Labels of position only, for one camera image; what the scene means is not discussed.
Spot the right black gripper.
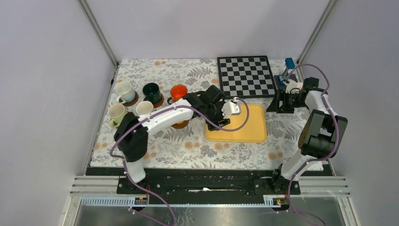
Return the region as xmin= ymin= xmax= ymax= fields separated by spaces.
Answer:
xmin=265 ymin=89 xmax=307 ymax=114

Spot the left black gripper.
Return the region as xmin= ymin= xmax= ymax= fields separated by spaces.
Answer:
xmin=204 ymin=101 xmax=230 ymax=130

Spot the yellow plastic tray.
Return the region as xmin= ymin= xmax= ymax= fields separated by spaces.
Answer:
xmin=205 ymin=104 xmax=267 ymax=143

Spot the light brown coaster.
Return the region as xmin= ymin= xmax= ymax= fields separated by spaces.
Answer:
xmin=172 ymin=120 xmax=189 ymax=129

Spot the orange mug black handle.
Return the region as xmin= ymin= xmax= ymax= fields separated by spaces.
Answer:
xmin=167 ymin=84 xmax=188 ymax=105

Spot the dark green mug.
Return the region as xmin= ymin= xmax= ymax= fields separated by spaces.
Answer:
xmin=142 ymin=82 xmax=162 ymax=104

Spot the pink mug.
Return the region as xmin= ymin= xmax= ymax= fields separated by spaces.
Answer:
xmin=136 ymin=101 xmax=154 ymax=115

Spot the white mug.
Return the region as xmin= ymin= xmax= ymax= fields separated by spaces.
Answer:
xmin=115 ymin=81 xmax=137 ymax=104

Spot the light green mug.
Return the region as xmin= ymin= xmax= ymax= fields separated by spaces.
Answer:
xmin=108 ymin=103 xmax=128 ymax=128

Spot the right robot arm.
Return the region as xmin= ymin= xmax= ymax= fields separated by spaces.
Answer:
xmin=266 ymin=77 xmax=348 ymax=194

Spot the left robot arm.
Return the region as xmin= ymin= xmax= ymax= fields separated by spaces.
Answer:
xmin=114 ymin=85 xmax=241 ymax=194

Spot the black white chessboard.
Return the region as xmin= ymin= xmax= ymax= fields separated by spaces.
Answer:
xmin=217 ymin=56 xmax=276 ymax=98

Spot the floral tablecloth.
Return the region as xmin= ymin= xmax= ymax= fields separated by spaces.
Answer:
xmin=89 ymin=58 xmax=325 ymax=171

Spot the blue toy block structure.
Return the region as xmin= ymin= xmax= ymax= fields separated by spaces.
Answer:
xmin=275 ymin=57 xmax=295 ymax=88

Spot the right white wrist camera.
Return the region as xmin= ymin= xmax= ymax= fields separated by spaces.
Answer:
xmin=284 ymin=79 xmax=303 ymax=94

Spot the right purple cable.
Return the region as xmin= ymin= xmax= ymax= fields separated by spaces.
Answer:
xmin=283 ymin=64 xmax=340 ymax=226

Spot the purple cable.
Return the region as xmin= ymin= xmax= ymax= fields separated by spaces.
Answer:
xmin=283 ymin=64 xmax=340 ymax=226
xmin=109 ymin=97 xmax=251 ymax=226

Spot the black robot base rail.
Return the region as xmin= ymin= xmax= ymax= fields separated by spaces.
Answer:
xmin=85 ymin=167 xmax=302 ymax=206

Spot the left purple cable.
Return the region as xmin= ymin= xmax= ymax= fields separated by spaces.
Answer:
xmin=109 ymin=97 xmax=251 ymax=226

